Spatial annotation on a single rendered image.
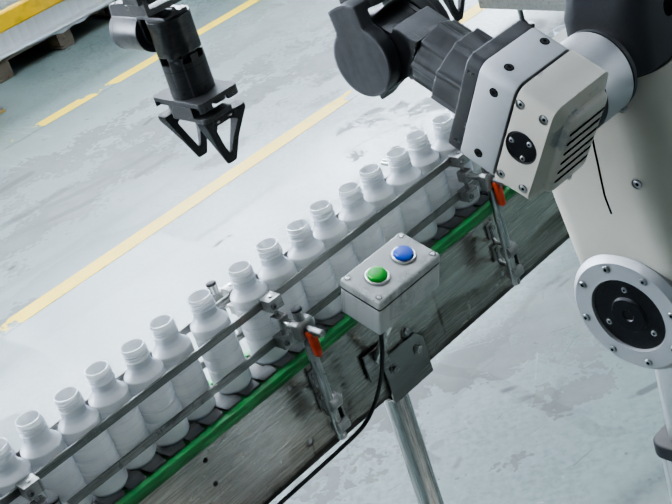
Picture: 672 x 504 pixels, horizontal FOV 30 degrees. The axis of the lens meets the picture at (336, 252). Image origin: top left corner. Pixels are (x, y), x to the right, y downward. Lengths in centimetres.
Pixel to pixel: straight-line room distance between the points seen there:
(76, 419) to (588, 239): 74
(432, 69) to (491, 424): 217
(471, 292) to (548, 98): 108
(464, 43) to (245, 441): 87
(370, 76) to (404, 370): 91
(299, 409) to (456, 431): 142
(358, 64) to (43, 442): 74
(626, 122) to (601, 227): 16
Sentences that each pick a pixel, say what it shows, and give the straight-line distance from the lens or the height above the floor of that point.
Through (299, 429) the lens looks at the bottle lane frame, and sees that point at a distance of 198.
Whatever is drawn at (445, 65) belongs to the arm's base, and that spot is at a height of 158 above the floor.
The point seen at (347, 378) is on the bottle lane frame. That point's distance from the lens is 202.
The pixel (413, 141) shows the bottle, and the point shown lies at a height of 116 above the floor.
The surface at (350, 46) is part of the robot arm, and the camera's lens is 128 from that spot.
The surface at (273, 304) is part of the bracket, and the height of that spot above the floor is 111.
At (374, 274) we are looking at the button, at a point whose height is 112.
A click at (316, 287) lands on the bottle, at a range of 197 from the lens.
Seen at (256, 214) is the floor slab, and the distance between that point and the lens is 480.
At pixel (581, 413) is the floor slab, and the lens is 330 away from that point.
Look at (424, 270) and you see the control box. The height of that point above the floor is 109.
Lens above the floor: 202
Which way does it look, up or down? 28 degrees down
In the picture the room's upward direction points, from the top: 19 degrees counter-clockwise
